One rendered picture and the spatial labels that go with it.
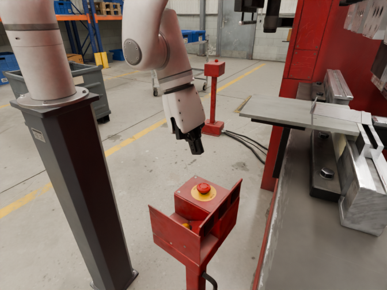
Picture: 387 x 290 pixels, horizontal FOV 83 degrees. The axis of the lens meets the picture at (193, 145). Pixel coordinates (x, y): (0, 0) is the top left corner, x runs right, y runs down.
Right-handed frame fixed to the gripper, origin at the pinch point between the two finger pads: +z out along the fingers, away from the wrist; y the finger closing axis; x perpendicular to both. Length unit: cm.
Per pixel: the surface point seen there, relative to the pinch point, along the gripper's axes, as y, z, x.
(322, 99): -68, 8, 17
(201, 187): 1.1, 12.0, -1.6
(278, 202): 2.1, 12.3, 19.9
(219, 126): -163, 47, -107
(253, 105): -17.3, -4.9, 9.4
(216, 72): -158, -12, -90
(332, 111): -24.0, 1.3, 26.9
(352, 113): -26.2, 2.8, 31.0
